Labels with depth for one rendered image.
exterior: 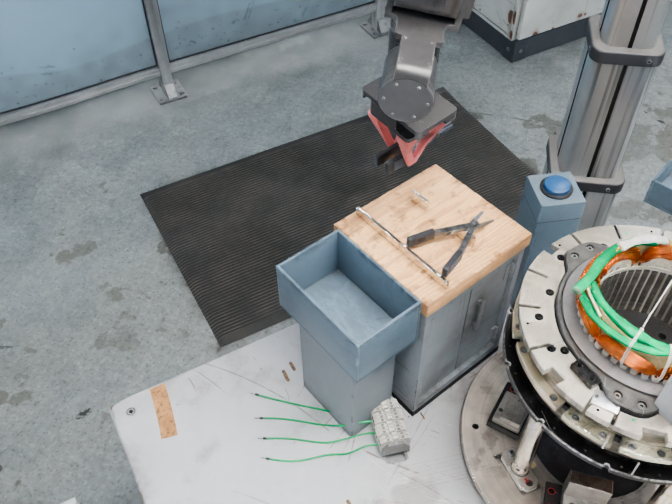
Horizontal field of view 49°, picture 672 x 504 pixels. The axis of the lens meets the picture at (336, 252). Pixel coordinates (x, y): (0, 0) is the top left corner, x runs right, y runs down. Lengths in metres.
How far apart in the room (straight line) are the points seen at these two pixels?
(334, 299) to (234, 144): 1.86
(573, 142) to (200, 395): 0.75
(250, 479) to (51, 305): 1.43
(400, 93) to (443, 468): 0.60
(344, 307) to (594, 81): 0.54
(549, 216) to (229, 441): 0.59
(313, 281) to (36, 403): 1.34
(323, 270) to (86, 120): 2.15
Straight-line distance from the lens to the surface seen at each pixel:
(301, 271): 1.01
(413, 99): 0.76
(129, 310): 2.35
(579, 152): 1.34
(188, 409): 1.20
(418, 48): 0.76
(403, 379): 1.12
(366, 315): 1.02
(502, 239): 1.02
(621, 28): 1.22
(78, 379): 2.25
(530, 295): 0.93
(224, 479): 1.13
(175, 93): 3.10
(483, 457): 1.13
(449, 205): 1.06
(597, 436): 0.88
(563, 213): 1.16
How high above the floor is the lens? 1.80
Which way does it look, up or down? 48 degrees down
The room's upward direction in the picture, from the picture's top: 1 degrees counter-clockwise
